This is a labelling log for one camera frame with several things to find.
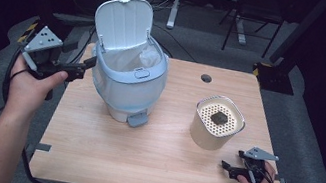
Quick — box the person's left hand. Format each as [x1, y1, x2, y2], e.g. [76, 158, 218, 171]
[3, 53, 71, 122]

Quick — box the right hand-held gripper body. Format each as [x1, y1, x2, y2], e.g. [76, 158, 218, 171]
[232, 144, 281, 183]

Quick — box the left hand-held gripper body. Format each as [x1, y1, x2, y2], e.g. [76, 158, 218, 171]
[17, 22, 76, 85]

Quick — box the dark tea residue lump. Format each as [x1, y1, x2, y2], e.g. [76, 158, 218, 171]
[208, 109, 230, 128]

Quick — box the bundle of floor cables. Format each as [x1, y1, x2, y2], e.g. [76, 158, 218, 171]
[117, 0, 176, 17]

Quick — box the white bin liner bag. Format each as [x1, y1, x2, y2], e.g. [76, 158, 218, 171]
[99, 34, 165, 80]

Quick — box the yellow black striped stand base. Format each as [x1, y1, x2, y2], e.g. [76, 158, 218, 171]
[249, 60, 299, 96]
[16, 14, 74, 55]

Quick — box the white desk frame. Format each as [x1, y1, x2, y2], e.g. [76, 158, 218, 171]
[165, 0, 254, 46]

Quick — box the black metal chair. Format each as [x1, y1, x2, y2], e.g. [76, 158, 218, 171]
[213, 0, 290, 62]

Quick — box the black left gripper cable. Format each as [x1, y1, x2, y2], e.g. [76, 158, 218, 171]
[0, 43, 97, 183]

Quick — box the blue white pedal trash bin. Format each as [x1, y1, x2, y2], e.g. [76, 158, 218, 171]
[76, 0, 181, 133]

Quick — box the dark slanted metal post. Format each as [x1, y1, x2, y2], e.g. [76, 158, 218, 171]
[269, 0, 326, 73]

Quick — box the beige container with perforated strainer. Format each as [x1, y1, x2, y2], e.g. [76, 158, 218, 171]
[186, 90, 251, 157]

